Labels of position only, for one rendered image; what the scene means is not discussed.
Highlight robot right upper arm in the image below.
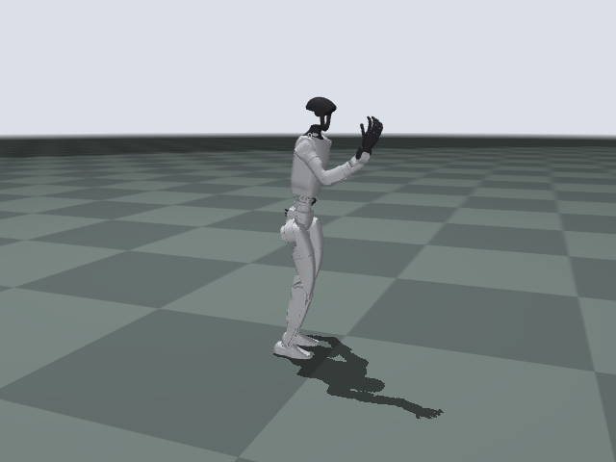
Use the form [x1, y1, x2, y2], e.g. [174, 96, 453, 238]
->
[295, 140, 338, 187]

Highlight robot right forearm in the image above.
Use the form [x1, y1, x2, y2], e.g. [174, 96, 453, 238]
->
[321, 152, 370, 184]

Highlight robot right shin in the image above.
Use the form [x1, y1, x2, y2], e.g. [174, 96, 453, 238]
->
[283, 286, 314, 348]

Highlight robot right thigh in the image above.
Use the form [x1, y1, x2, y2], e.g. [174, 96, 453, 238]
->
[280, 218, 316, 299]

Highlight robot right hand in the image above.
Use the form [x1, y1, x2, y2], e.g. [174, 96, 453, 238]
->
[355, 116, 383, 160]

